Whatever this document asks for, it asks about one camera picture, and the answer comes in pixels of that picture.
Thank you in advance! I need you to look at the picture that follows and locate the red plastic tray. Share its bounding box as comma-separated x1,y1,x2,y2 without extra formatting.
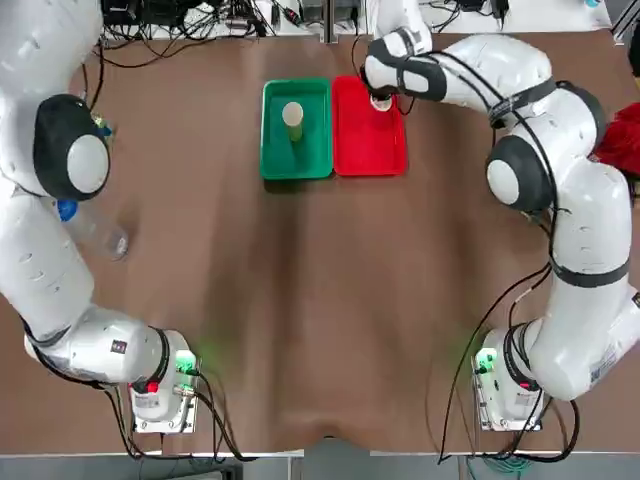
331,75,409,178

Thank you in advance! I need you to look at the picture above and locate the green plastic tray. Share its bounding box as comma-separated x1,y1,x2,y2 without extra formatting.
258,77,335,182

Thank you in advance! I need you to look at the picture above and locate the black cable from left base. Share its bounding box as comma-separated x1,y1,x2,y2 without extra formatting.
99,368,262,462

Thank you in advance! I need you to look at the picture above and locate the black cable from right base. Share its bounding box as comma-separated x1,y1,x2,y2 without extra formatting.
436,263,557,465

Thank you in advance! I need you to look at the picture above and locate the green cable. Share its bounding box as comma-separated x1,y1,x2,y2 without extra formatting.
467,452,534,480

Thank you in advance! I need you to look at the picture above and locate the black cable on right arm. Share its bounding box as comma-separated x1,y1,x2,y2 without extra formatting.
429,49,576,261

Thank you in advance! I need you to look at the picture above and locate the black cable on table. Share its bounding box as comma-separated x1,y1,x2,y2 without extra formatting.
79,37,174,114

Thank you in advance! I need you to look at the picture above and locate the clear bottle blue cap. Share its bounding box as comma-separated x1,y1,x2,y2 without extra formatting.
56,198,130,262

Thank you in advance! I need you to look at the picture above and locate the silver metal post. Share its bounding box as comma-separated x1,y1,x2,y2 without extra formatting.
323,0,337,44

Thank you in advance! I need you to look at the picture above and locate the black cable from base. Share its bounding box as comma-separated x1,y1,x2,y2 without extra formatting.
436,263,557,465
99,368,262,462

